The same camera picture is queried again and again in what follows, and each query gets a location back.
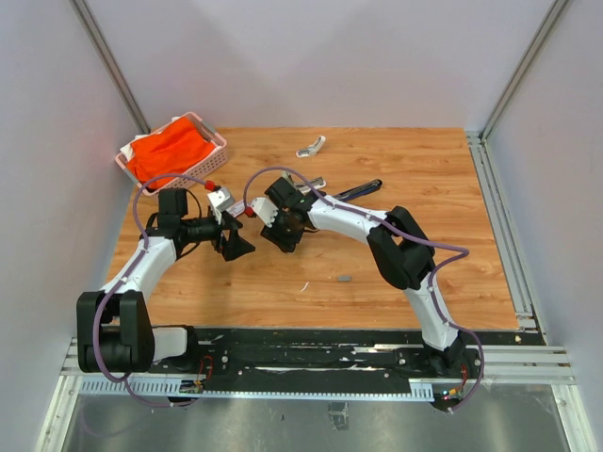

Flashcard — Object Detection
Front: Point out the grey white stapler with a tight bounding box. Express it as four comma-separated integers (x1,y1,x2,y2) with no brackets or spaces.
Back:
281,170,327,194

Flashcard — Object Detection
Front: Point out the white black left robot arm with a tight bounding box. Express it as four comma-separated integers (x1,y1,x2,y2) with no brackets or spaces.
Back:
76,186,255,376

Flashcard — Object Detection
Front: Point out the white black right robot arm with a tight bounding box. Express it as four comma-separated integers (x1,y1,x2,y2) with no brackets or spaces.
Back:
251,177,465,377

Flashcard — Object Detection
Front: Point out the orange cloth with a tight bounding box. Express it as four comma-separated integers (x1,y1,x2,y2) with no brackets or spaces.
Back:
122,117,216,184

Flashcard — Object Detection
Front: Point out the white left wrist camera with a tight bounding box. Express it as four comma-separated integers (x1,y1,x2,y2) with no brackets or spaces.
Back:
207,187,235,225

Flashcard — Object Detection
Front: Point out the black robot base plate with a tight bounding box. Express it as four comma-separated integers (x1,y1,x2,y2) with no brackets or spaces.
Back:
145,324,505,393

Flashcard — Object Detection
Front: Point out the grey slotted cable duct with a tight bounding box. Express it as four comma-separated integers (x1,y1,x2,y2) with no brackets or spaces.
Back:
77,376,435,402

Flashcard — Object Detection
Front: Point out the left aluminium frame post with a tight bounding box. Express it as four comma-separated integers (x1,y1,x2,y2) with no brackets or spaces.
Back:
69,0,151,133

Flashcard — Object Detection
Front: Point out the aluminium frame post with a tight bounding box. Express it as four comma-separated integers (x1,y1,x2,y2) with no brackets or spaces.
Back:
479,0,573,142
69,0,151,133

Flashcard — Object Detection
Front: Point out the right aluminium frame post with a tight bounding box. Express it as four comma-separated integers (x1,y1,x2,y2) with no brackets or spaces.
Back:
479,0,573,142

